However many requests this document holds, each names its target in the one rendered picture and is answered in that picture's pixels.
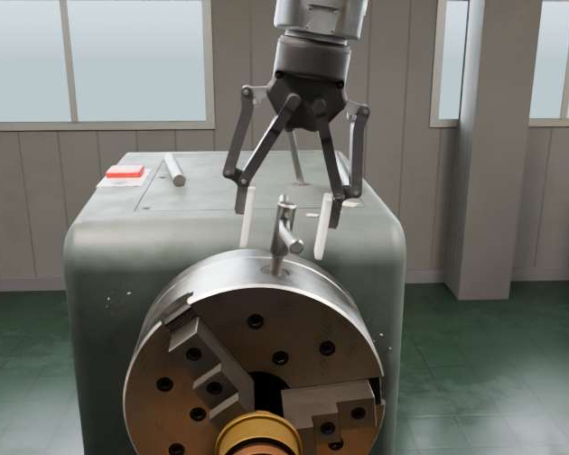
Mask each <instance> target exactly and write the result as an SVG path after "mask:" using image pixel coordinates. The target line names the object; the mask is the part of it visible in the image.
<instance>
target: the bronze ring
mask: <svg viewBox="0 0 569 455"><path fill-rule="evenodd" d="M215 455H302V443H301V439H300V436H299V434H298V432H297V430H296V429H295V428H294V427H293V426H292V424H290V423H289V422H288V421H287V420H286V419H284V418H282V417H280V416H278V415H275V414H272V413H270V412H266V411H255V412H254V413H248V414H244V415H241V416H239V417H238V418H236V419H234V420H233V421H231V422H230V423H228V424H227V425H226V426H225V427H224V428H223V430H222V431H221V432H220V434H219V437H218V438H217V441H216V445H215Z"/></svg>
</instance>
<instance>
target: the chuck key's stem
mask: <svg viewBox="0 0 569 455"><path fill-rule="evenodd" d="M295 212H296V205H295V204H294V203H292V202H290V201H280V202H278V204H277V209H276V214H275V224H274V229H273V235H272V239H271V245H270V249H269V252H270V253H271V255H272V259H271V264H270V269H269V274H276V275H281V270H282V265H283V260H284V257H285V256H286V255H288V249H289V248H288V247H287V245H286V244H285V242H284V240H283V239H282V238H281V237H280V235H279V220H280V219H281V218H287V219H288V220H289V221H290V230H291V231H292V230H293V225H294V216H295Z"/></svg>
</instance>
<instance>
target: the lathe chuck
mask: <svg viewBox="0 0 569 455"><path fill-rule="evenodd" d="M271 259H272V258H263V257H249V258H239V259H233V260H228V261H225V262H221V263H217V264H214V265H210V266H208V267H205V268H203V269H200V270H199V271H197V272H195V273H193V274H191V275H189V276H187V277H186V278H184V279H183V280H181V281H180V282H178V283H177V284H176V285H175V286H174V287H173V288H172V289H171V290H169V291H168V292H167V293H166V294H165V295H164V296H163V297H162V298H161V300H160V301H159V302H158V303H156V305H155V306H154V308H153V309H152V311H151V312H150V314H149V315H148V317H147V319H146V321H145V324H144V326H143V327H142V329H141V332H140V335H139V338H138V341H137V343H136V346H135V351H134V354H133V356H132V359H131V362H130V365H129V368H128V371H127V374H126V381H125V385H124V392H123V412H124V419H125V424H126V430H127V433H128V436H129V439H130V441H131V442H132V445H133V447H134V449H135V451H136V453H137V455H215V445H216V441H217V438H218V437H219V434H220V432H219V430H218V429H217V428H216V427H215V426H214V425H213V424H212V423H211V422H210V408H209V407H208V406H207V405H206V404H205V403H203V402H202V400H201V399H200V398H199V397H198V396H197V395H196V394H195V393H194V392H193V389H192V388H193V382H194V380H193V379H192V378H191V377H190V375H189V374H188V373H187V372H186V371H185V370H184V369H183V368H182V366H181V365H180V364H179V363H178V362H177V361H176V360H175V359H174V358H173V356H172V355H171V354H170V353H169V348H170V344H171V339H172V333H171V332H170V331H169V330H168V329H167V328H166V327H165V326H164V323H165V321H164V320H163V318H165V317H166V316H167V314H168V313H169V312H171V311H173V310H174V309H175V308H177V307H178V306H180V305H181V304H182V303H184V302H186V301H187V300H188V303H189V305H190V306H191V307H192V308H193V309H194V310H195V312H196V313H197V314H198V315H199V316H200V317H201V319H202V320H203V321H204V322H205V323H206V325H207V326H208V327H209V328H210V329H211V331H212V332H213V333H214V334H215V335H216V336H217V338H218V339H219V340H220V341H221V342H222V344H223V345H224V346H225V347H226V348H227V349H228V351H229V352H230V353H231V354H232V355H233V356H234V358H235V359H236V360H237V361H238V362H239V364H240V365H241V366H242V367H243V368H245V370H246V371H247V372H248V373H254V372H261V373H268V374H270V375H273V376H277V377H278V378H280V379H281V380H283V381H284V382H285V383H286V384H287V385H288V387H290V388H296V387H303V386H310V385H323V384H330V383H338V382H345V381H352V380H360V379H367V378H373V377H379V383H380V397H381V396H382V392H381V377H382V376H383V375H384V371H383V367H382V365H381V362H380V359H379V357H378V353H377V351H376V349H375V347H374V345H373V342H372V340H371V338H370V336H369V334H368V330H367V328H366V326H365V323H364V321H363V319H362V318H361V316H360V314H359V312H358V310H357V309H356V307H355V306H354V304H353V303H352V302H351V300H350V299H349V298H348V296H347V295H346V294H345V293H344V292H343V291H342V290H341V289H340V288H338V287H337V286H336V285H335V284H334V283H332V282H331V281H329V280H328V279H327V278H325V277H324V276H322V275H320V274H318V273H316V272H314V271H313V270H311V269H309V268H306V267H304V266H301V265H298V264H295V263H291V262H287V261H284V260H283V265H282V270H284V271H286V272H287V273H288V276H286V277H276V276H271V275H267V274H263V273H262V272H261V270H262V269H264V268H267V267H270V264H271ZM281 390H284V385H282V386H281V387H280V388H279V389H278V390H277V391H276V392H274V393H273V394H271V395H269V396H266V397H262V398H255V411H266V412H270V413H272V414H275V415H278V416H280V417H282V418H284V412H283V404H282V396H281ZM375 406H376V419H377V426H372V427H365V428H358V429H351V430H344V431H340V439H341V441H340V442H334V443H326V444H320V445H316V454H317V455H368V453H369V452H370V450H371V448H372V447H373V445H374V443H375V441H376V439H377V437H378V434H379V431H380V429H381V425H382V422H383V419H384V415H385V410H386V401H385V399H382V397H381V404H375Z"/></svg>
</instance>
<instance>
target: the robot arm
mask: <svg viewBox="0 0 569 455"><path fill-rule="evenodd" d="M367 3H368V0H277V4H276V10H275V27H277V28H280V29H286V31H285V34H284V36H283V35H281V38H279V39H278V44H277V51H276V57H275V68H274V74H273V77H272V79H271V80H270V82H269V83H268V84H267V86H264V87H251V86H249V85H246V86H244V87H243V88H242V89H241V91H240V96H241V111H240V115H239V118H238V123H237V126H236V129H235V133H234V135H233V138H232V141H231V145H230V147H229V153H228V156H227V159H226V162H225V165H224V168H223V171H222V175H223V176H224V178H226V179H230V180H232V181H234V182H235V183H236V184H237V186H238V190H237V197H236V203H235V213H236V214H239V215H244V220H243V227H242V233H241V239H240V245H239V247H240V248H241V249H245V248H247V239H248V232H249V227H250V220H251V214H252V208H253V202H254V196H255V190H256V183H255V182H254V181H251V180H252V179H253V177H254V176H255V174H256V172H257V170H258V168H259V167H260V165H261V164H262V162H263V161H264V159H265V158H266V156H267V154H268V153H269V151H270V149H271V148H272V146H273V145H274V143H275V141H276V139H277V137H278V136H279V135H280V134H281V133H282V131H283V130H284V128H285V126H286V127H288V128H293V129H295V128H303V129H305V130H307V131H311V132H316V131H318V135H319V138H320V142H321V147H322V154H323V158H324V161H325V166H326V170H327V174H328V178H329V182H330V186H331V194H330V193H325V194H324V197H323V203H322V212H321V216H320V221H319V226H318V231H317V237H316V241H315V247H314V256H315V259H316V260H320V261H321V260H322V255H323V249H324V245H325V240H326V235H327V230H328V228H334V229H336V227H337V226H338V225H339V220H340V212H341V207H342V203H343V201H344V200H347V199H352V198H354V199H358V198H359V197H360V196H361V194H362V174H363V151H364V129H365V126H366V124H367V122H368V118H369V116H370V112H371V111H370V108H369V107H368V106H367V105H365V104H358V103H356V102H353V101H350V100H348V99H347V96H346V93H345V83H346V78H347V73H348V67H349V63H350V54H351V50H350V47H349V46H346V45H347V40H351V41H357V40H358V39H359V38H360V30H361V25H362V21H363V16H365V13H366V9H367ZM264 97H268V99H269V101H270V103H271V105H272V107H273V109H274V111H275V113H276V116H275V118H274V120H273V122H272V123H271V125H270V126H269V128H268V129H267V131H266V133H265V135H264V136H263V138H262V140H261V141H260V143H259V145H258V146H257V148H256V150H255V151H254V152H253V154H252V156H251V157H250V159H249V161H248V162H247V165H246V166H245V168H244V169H243V171H242V170H240V169H239V168H237V167H236V166H237V163H238V158H239V155H240V152H241V149H242V146H243V143H244V140H245V137H246V134H247V129H248V126H249V123H250V120H251V116H252V114H253V109H254V107H258V106H259V105H260V103H261V99H262V98H264ZM343 109H346V110H347V118H348V120H349V121H350V122H351V126H350V168H349V185H344V186H342V184H341V180H340V173H339V168H338V164H337V160H336V156H335V152H334V148H333V143H332V139H331V131H330V127H329V123H330V121H331V120H332V119H333V118H334V117H335V116H336V115H338V114H339V113H340V111H342V110H343Z"/></svg>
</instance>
